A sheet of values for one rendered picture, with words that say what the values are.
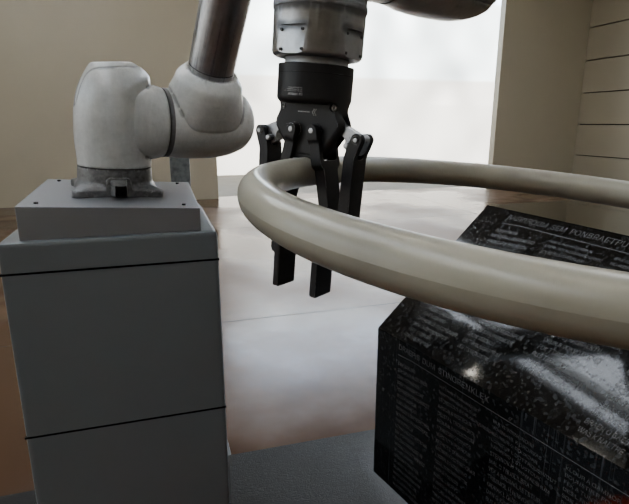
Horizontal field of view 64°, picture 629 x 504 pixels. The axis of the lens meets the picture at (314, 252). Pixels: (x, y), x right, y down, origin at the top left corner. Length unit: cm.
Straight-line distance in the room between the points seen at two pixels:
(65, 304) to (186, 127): 45
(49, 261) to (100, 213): 13
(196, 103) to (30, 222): 41
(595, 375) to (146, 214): 81
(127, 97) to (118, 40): 601
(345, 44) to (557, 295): 35
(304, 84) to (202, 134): 71
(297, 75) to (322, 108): 4
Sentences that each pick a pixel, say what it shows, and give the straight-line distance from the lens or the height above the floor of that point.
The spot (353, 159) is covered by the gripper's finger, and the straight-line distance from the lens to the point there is 49.
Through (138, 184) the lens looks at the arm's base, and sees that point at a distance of 117.
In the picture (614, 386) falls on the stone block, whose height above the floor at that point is 69.
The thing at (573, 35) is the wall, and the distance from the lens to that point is 972.
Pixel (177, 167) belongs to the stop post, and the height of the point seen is 83.
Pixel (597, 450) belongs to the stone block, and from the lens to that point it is 73.
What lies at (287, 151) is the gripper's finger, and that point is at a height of 98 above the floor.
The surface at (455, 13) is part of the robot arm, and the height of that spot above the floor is 113.
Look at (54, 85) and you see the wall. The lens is 717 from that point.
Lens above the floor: 101
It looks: 14 degrees down
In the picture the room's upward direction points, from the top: straight up
